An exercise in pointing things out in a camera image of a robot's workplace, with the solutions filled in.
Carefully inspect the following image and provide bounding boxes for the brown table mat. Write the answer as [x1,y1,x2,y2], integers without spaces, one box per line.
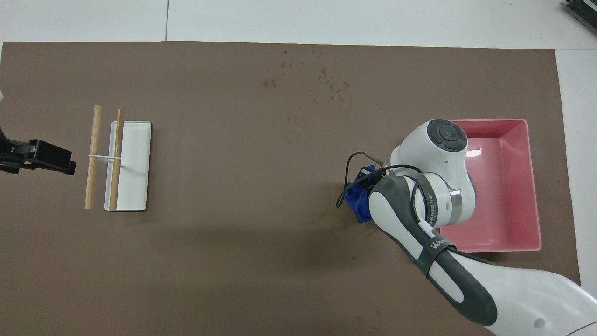
[0,41,581,336]

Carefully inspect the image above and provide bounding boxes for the blue towel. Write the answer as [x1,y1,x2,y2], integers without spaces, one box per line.
[344,165,388,224]

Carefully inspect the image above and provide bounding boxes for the grey vented device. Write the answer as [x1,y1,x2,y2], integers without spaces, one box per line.
[563,0,597,22]

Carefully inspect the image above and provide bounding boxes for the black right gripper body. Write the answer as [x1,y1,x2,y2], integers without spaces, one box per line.
[357,169,387,189]

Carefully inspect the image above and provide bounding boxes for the white towel rack, wooden rods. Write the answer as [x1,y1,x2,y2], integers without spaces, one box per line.
[89,121,152,212]

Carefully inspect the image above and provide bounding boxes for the pink plastic bin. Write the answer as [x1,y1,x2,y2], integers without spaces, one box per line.
[437,119,542,254]

